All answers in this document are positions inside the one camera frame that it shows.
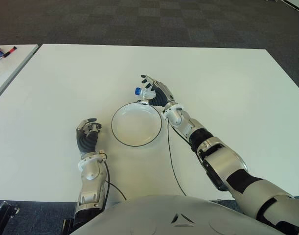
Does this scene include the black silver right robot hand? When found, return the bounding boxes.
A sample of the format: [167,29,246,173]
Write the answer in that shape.
[136,74,176,109]

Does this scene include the small white table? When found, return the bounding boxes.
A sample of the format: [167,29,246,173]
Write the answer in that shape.
[0,45,40,105]

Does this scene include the white board panel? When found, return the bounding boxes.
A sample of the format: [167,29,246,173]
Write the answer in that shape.
[282,0,299,18]

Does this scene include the white plate with black rim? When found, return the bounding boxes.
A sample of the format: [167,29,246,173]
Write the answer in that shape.
[111,102,162,147]

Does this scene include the red black marker pen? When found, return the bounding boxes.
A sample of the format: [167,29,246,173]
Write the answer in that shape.
[0,46,18,59]

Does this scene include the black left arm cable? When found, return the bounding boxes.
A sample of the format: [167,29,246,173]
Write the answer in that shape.
[103,159,127,200]

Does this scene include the clear water bottle blue cap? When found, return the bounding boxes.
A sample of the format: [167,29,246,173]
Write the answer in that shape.
[134,86,156,101]

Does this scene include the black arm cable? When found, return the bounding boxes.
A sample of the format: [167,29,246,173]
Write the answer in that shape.
[103,159,127,200]
[166,119,187,196]

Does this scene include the black wheeled stand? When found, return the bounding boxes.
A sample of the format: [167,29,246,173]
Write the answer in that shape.
[0,200,20,235]

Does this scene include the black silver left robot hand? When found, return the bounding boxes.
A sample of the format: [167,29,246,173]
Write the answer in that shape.
[75,117,102,158]

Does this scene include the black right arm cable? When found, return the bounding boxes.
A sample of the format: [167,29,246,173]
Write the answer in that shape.
[166,119,187,196]

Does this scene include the grey robot torso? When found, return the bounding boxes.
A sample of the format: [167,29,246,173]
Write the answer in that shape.
[73,194,287,235]

